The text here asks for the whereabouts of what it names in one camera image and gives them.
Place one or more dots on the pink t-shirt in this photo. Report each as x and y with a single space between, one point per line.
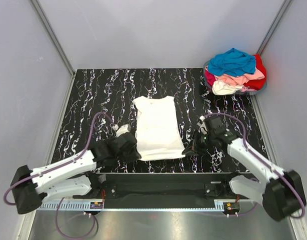
238 80

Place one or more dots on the red t-shirt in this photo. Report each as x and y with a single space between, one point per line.
260 75

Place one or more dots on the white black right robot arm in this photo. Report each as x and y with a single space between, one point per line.
279 192

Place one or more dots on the aluminium frame post left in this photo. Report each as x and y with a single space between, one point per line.
52 36

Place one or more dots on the white printed t-shirt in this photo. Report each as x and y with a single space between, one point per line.
157 131

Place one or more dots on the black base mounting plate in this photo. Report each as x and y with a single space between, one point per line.
161 187

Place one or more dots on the aluminium frame post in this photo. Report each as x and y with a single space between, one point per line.
52 36
274 25

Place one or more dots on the white slotted cable duct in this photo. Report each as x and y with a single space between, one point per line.
134 206

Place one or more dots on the blue t-shirt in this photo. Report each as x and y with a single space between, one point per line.
234 62

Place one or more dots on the aluminium frame post right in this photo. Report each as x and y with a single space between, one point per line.
274 25

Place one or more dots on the magenta t-shirt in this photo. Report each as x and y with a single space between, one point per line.
210 78

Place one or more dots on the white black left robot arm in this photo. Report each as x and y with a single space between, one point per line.
68 177

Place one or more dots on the cream t-shirt in basket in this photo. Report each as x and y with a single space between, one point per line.
221 88

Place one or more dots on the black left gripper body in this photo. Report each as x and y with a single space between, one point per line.
126 157

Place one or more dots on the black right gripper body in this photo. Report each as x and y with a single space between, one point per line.
203 141

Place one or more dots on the grey laundry basket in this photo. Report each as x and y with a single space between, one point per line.
238 93

